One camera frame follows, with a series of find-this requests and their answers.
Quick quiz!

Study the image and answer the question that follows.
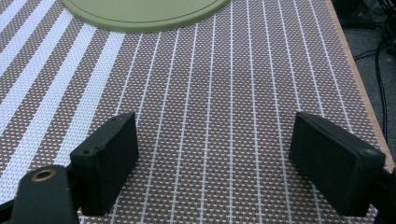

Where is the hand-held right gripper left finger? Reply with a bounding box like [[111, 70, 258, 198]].
[[69, 111, 140, 217]]

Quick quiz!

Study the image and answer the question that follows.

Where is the green round plate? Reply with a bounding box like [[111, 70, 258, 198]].
[[61, 0, 232, 34]]

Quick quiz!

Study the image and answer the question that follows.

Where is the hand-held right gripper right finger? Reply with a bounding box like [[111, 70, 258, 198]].
[[289, 111, 387, 217]]

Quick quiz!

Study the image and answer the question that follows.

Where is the brown white striped woven placemat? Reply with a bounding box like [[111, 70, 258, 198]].
[[0, 0, 387, 224]]

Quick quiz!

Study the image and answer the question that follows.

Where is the black cable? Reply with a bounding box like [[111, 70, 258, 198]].
[[353, 18, 396, 144]]

